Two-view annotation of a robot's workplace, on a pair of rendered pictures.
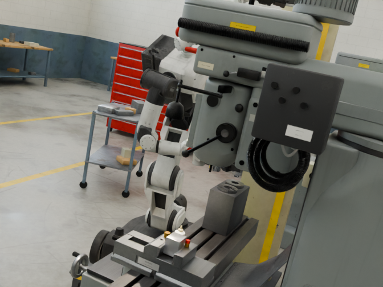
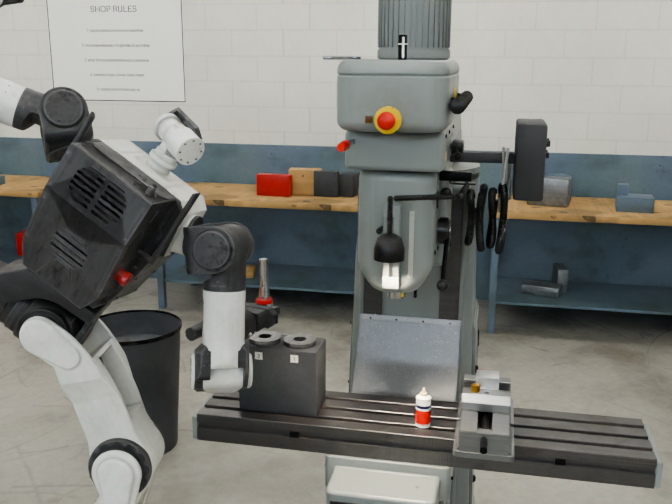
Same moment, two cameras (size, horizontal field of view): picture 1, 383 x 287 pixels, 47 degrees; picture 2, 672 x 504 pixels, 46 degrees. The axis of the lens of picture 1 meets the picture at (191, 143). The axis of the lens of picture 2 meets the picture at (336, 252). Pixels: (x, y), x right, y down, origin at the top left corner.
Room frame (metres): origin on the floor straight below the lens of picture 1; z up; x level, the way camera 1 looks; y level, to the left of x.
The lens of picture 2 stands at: (2.15, 1.82, 1.89)
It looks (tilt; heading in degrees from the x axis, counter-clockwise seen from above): 14 degrees down; 260
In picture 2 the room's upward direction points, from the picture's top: straight up
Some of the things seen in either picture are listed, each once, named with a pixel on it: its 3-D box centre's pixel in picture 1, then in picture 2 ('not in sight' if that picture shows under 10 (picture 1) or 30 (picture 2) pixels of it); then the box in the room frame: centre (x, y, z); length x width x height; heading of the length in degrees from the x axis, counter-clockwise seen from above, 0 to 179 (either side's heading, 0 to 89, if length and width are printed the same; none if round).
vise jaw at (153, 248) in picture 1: (159, 244); (486, 400); (1.44, 0.04, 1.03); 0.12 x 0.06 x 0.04; 158
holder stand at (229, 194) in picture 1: (226, 205); (282, 371); (1.94, -0.22, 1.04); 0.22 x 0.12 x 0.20; 158
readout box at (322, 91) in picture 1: (296, 107); (531, 158); (1.23, -0.26, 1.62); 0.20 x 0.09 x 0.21; 68
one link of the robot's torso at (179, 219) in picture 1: (165, 216); not in sight; (2.53, 0.06, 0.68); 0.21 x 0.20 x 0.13; 167
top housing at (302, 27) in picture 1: (249, 31); (402, 92); (1.64, -0.12, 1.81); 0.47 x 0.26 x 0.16; 68
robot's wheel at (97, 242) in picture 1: (101, 247); not in sight; (2.32, 0.39, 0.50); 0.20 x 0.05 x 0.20; 167
